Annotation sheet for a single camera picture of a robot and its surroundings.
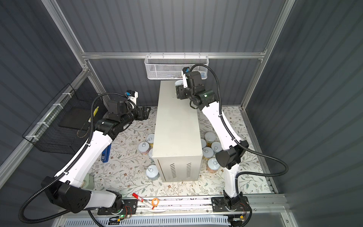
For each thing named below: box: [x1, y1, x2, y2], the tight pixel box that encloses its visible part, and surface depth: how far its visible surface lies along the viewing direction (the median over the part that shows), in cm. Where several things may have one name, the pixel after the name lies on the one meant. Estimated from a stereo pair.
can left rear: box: [146, 133, 155, 148], surface depth 96 cm
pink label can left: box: [138, 141, 150, 156], surface depth 93 cm
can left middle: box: [148, 148, 154, 158], surface depth 90 cm
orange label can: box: [206, 157, 221, 174], surface depth 84 cm
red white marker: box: [131, 192, 155, 210], surface depth 77 cm
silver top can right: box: [210, 141, 224, 153], surface depth 91 cm
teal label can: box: [145, 164, 161, 181], surface depth 82 cm
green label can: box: [174, 79, 184, 86], surface depth 79 cm
